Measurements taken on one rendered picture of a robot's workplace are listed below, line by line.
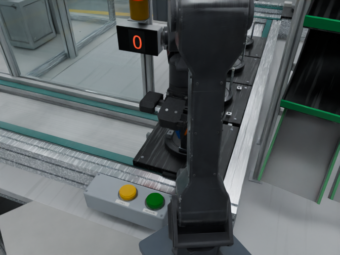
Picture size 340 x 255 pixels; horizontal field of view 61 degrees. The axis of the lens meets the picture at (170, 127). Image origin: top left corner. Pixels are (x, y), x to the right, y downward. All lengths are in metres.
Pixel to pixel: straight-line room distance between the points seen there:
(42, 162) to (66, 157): 0.08
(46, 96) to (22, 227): 0.50
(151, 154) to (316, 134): 0.41
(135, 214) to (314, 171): 0.42
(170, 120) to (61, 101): 0.62
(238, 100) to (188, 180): 0.66
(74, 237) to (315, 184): 0.58
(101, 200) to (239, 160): 0.37
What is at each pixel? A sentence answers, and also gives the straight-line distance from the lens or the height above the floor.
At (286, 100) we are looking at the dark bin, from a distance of 0.61.
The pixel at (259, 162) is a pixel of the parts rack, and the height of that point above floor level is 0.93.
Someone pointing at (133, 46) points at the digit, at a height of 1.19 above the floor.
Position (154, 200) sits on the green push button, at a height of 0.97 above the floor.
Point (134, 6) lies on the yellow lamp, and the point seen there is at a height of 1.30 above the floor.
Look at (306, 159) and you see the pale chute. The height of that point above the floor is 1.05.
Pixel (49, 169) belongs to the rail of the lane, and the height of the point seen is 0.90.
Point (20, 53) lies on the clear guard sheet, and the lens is 1.23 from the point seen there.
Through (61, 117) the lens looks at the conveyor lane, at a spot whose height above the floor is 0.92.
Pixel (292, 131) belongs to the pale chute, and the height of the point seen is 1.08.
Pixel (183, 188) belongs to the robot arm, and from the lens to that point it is 0.40.
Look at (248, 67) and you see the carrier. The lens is 1.24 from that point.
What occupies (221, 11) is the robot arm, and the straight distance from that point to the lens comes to 0.30.
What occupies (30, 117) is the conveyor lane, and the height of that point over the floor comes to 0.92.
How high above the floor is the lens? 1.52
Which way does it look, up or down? 39 degrees down
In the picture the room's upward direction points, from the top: straight up
